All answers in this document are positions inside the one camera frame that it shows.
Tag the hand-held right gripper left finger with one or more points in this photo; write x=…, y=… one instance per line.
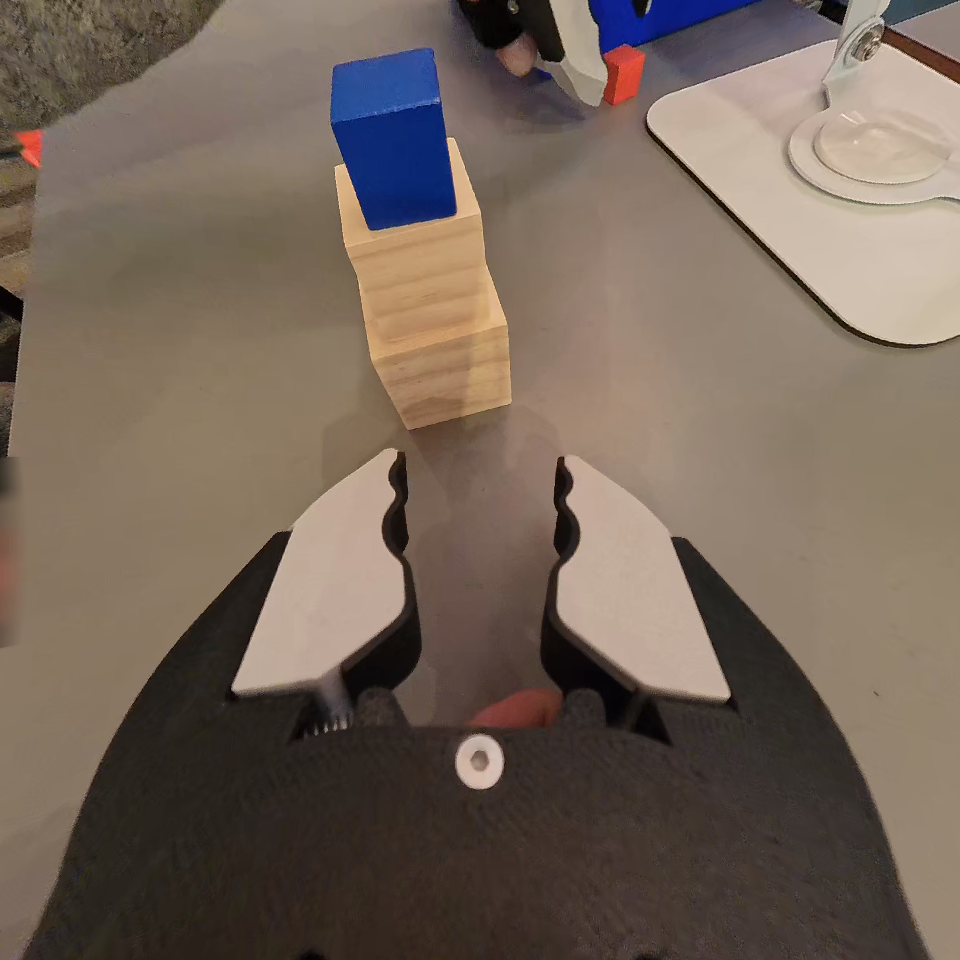
x=330, y=600

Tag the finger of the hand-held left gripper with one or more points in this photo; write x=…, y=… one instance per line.
x=581, y=52

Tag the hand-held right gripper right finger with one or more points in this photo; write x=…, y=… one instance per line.
x=637, y=600

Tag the tall blue wooden block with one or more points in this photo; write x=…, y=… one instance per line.
x=390, y=135

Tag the pale wooden cube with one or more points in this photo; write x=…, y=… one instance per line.
x=412, y=262
x=442, y=375

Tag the person's left hand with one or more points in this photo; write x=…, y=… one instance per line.
x=499, y=26

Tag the person's right hand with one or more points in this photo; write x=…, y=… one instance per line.
x=517, y=709

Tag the small red wooden block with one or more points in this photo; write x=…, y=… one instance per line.
x=624, y=75

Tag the blue plastic storage bin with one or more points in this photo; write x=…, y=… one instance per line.
x=690, y=19

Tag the white rounded mat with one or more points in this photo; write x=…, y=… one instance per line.
x=750, y=187

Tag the white stand with clear dome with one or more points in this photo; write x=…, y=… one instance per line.
x=877, y=142

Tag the small red object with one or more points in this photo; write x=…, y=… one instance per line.
x=31, y=146

